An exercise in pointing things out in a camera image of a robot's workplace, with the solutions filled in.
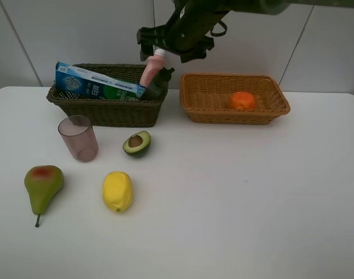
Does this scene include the orange wicker basket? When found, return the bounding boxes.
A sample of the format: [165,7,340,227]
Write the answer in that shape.
[180,73,291,125]

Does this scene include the orange tangerine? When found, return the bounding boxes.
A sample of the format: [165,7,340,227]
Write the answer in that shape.
[228,91,256,110]

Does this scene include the blue green toothpaste box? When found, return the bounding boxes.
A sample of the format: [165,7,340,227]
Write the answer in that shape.
[55,62,145,101]

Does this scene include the black square pump bottle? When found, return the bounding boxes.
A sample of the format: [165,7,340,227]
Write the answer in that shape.
[139,67,175,101]

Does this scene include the yellow lemon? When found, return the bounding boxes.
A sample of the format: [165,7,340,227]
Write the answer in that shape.
[102,171,133,213]

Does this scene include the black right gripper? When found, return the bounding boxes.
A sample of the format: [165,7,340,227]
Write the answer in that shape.
[137,5,214,63]

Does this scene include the halved avocado with pit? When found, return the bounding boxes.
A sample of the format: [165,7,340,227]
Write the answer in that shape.
[123,131,152,158]

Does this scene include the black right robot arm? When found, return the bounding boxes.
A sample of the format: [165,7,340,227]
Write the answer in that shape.
[137,0,354,63]

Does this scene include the dark brown wicker basket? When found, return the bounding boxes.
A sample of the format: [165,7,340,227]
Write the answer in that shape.
[47,63,168,127]

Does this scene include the green red pear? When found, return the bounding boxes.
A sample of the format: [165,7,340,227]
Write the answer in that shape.
[24,165,65,228]

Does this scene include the pink bottle white cap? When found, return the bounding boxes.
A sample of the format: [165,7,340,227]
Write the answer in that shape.
[140,48,166,87]

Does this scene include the translucent purple plastic cup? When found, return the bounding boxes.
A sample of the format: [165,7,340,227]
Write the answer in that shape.
[58,115,99,162]

